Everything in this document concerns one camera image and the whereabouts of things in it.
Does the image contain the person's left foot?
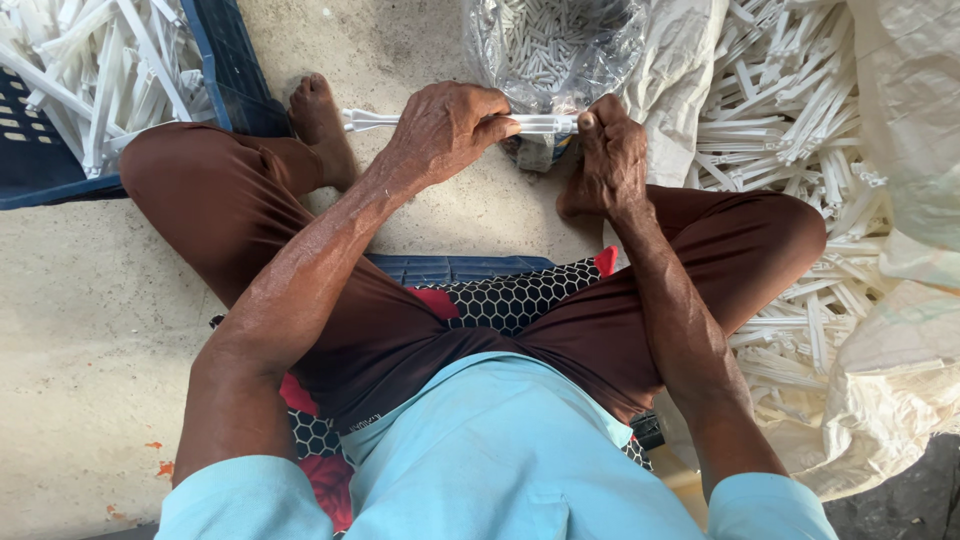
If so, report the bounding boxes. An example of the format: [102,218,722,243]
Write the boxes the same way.
[288,72,360,193]

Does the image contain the person's light blue shirt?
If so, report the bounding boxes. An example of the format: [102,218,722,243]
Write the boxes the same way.
[154,350,841,540]

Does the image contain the red black patterned cushion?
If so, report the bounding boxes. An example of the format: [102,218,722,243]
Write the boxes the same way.
[208,245,655,535]

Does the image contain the clear plastic bag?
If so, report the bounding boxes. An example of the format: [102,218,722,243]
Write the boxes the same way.
[462,0,651,174]

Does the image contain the person's right foot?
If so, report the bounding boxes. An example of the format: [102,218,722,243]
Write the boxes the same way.
[555,174,607,221]

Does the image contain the person's right hand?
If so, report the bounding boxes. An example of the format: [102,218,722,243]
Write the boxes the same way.
[576,93,651,221]

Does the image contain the person's foot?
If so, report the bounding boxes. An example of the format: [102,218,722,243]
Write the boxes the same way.
[288,72,360,193]
[555,174,607,221]

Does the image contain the person's left hand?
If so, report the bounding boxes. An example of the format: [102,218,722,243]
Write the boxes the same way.
[381,81,523,190]

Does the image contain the blue plastic stool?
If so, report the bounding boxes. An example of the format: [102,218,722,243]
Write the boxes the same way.
[363,253,558,288]

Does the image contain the heap of assembled white bars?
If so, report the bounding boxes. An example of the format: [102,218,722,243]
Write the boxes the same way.
[0,0,220,181]

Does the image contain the pile of small white pins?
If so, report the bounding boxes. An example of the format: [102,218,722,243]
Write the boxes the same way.
[495,0,612,95]

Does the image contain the person's brown shorts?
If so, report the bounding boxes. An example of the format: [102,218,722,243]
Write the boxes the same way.
[118,122,828,438]

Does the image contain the white woven sack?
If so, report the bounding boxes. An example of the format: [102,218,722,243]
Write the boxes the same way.
[846,0,960,294]
[603,0,960,502]

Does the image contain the white plastic clip bar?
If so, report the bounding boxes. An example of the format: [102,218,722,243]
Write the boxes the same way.
[342,108,582,137]

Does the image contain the blue plastic crate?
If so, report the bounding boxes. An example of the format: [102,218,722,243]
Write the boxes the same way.
[0,0,295,212]

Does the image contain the heap of loose white bars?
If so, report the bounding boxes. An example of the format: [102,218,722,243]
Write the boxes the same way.
[686,0,901,425]

